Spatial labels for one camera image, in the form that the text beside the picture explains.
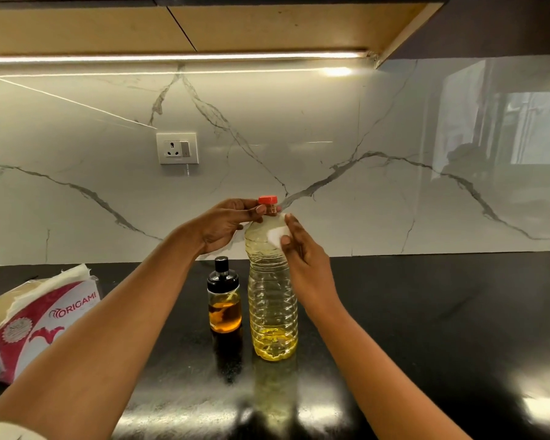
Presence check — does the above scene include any small glass oil bottle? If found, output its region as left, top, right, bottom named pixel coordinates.
left=207, top=256, right=243, bottom=334

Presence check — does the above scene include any LED strip light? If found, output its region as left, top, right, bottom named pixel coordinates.
left=0, top=51, right=367, bottom=65

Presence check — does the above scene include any person's left forearm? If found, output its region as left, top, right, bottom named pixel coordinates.
left=0, top=224, right=207, bottom=440

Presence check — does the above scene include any white patterned shirt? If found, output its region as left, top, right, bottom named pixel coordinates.
left=0, top=422, right=46, bottom=440

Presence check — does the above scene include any black knobbed bottle lid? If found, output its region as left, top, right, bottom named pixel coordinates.
left=207, top=256, right=240, bottom=294

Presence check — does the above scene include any white wall socket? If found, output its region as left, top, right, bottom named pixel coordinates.
left=156, top=132, right=199, bottom=166

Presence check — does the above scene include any person's right forearm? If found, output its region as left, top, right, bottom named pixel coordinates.
left=302, top=297, right=473, bottom=440

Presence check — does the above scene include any large clear plastic oil bottle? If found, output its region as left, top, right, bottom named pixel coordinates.
left=244, top=195, right=299, bottom=362

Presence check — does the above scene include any person's right hand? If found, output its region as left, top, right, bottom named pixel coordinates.
left=279, top=213, right=345, bottom=319

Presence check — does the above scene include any stack of white tissues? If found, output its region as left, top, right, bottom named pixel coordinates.
left=7, top=264, right=92, bottom=317

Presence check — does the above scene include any red and white tissue box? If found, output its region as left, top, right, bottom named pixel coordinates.
left=0, top=264, right=101, bottom=384

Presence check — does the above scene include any single white tissue sheet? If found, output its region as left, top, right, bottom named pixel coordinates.
left=266, top=225, right=290, bottom=248

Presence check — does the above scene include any black stone countertop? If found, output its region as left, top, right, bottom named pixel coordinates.
left=0, top=251, right=550, bottom=440

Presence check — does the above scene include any person's left hand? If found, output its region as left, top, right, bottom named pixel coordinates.
left=190, top=198, right=284, bottom=258

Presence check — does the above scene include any wall cabinet body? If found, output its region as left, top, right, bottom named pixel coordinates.
left=0, top=2, right=446, bottom=69

